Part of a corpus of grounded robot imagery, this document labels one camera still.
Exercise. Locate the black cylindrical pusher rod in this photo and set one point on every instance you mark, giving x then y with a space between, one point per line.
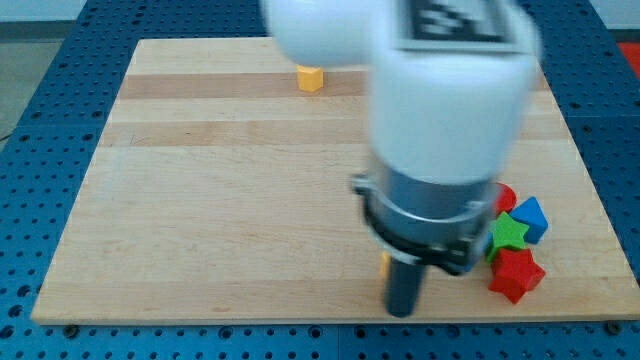
402 287

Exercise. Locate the yellow heart block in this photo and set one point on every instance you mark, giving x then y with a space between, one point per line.
385 262

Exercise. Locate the blue pentagon block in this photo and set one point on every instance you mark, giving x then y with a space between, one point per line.
530 212

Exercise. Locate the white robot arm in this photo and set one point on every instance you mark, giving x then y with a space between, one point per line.
448 85

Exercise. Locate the yellow hexagon block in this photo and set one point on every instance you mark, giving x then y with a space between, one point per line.
310 79

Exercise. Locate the red star block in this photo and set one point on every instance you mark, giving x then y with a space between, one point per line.
515 273

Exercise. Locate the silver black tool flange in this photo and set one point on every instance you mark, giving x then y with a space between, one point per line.
424 223

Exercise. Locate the green star block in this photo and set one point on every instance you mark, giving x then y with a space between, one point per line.
506 233

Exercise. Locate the red round block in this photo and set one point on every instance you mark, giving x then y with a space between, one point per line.
506 199

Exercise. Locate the wooden board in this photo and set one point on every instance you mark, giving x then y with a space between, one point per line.
219 194

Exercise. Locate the black white fiducial tag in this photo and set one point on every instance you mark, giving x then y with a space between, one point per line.
453 25

